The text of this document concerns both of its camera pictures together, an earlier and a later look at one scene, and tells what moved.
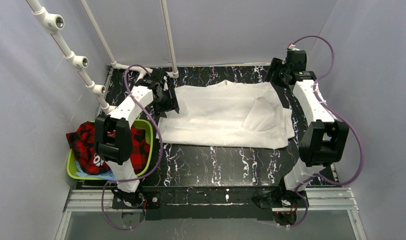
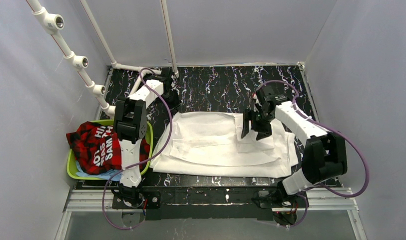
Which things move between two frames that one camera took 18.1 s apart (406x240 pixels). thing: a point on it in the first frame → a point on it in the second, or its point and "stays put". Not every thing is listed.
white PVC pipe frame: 49,22 stays put
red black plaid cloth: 82,141 stays put
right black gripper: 279,82 → 254,122
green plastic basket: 71,164 stays put
